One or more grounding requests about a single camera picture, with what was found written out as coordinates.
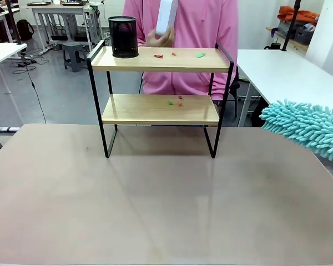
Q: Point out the white table with white legs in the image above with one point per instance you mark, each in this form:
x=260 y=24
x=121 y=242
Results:
x=2 y=52

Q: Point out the black mesh pen cup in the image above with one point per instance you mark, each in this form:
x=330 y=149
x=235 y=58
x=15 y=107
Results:
x=123 y=41

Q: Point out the white rectangular box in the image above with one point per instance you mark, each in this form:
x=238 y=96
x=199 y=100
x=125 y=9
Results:
x=165 y=16

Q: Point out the orange cloth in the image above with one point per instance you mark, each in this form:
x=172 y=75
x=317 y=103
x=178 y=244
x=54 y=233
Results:
x=299 y=15

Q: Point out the green leaf-shaped paper scrap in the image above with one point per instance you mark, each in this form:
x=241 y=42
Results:
x=200 y=55

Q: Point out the black backpack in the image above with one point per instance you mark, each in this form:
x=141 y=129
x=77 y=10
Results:
x=25 y=29

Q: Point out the black stand pole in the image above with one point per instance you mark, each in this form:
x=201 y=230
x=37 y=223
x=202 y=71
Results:
x=14 y=22
x=291 y=27

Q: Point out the two-tier wooden shelf black frame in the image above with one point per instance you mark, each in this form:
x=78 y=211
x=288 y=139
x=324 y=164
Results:
x=161 y=64

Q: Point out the orange paper scrap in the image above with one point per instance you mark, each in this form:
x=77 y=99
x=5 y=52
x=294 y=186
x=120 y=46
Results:
x=179 y=104

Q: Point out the dark plastic crate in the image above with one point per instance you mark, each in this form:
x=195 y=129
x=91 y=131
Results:
x=303 y=36

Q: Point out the teal chenille duster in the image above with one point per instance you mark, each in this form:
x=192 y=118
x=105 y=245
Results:
x=308 y=130

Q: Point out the white background table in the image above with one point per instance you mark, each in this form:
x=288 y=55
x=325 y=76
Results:
x=0 y=16

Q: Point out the person in pink hoodie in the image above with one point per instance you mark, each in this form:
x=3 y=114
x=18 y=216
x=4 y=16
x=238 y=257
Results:
x=194 y=27

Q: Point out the white desk grey frame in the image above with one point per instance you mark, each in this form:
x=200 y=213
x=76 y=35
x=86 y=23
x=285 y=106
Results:
x=58 y=7

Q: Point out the white power strip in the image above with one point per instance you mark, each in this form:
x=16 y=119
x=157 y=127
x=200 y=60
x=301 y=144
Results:
x=8 y=129

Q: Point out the grey plastic stool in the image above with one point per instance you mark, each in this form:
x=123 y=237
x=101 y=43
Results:
x=75 y=47

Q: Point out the large white table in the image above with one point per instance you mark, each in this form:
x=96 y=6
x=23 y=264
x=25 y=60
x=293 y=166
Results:
x=280 y=72

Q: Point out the person's right hand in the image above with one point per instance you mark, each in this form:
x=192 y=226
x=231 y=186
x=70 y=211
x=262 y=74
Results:
x=163 y=41

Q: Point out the small green paper scrap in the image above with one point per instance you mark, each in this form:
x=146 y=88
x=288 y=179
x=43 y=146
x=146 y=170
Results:
x=170 y=102

